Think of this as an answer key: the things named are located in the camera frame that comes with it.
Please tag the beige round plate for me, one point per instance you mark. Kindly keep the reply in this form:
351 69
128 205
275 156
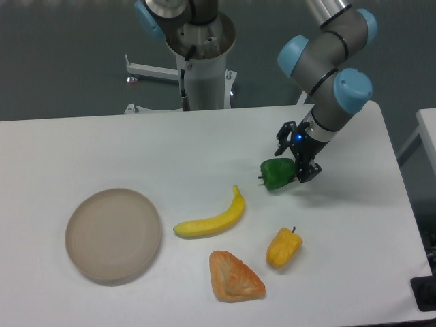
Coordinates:
113 236

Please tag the black device at table edge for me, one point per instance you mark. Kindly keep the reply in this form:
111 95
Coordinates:
424 292

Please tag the toy puff pastry turnover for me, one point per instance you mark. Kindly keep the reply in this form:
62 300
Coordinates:
232 280

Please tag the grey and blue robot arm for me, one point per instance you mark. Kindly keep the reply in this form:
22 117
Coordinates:
314 65

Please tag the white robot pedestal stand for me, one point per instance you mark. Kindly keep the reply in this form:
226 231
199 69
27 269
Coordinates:
201 71

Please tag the yellow toy bell pepper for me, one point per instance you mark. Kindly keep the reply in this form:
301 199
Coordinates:
283 247

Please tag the yellow toy banana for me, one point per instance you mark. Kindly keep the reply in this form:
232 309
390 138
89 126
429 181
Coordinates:
214 225

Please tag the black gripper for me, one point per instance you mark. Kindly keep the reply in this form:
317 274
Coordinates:
303 146

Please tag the green toy bell pepper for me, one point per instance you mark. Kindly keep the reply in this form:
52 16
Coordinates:
277 172

